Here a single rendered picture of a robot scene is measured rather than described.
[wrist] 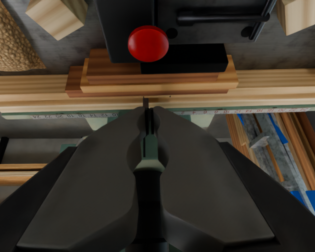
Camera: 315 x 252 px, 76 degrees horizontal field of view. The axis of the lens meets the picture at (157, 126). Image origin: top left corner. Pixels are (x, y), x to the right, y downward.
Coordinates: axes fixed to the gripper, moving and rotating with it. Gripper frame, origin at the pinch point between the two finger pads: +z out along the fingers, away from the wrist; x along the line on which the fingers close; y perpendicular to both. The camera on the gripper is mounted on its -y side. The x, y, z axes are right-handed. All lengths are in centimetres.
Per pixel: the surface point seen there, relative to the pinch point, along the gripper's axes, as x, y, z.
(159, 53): 0.8, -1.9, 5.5
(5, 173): -149, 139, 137
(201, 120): 17, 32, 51
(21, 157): -170, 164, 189
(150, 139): -0.3, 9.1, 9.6
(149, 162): -0.5, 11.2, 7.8
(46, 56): -16.0, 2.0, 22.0
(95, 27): -7.2, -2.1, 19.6
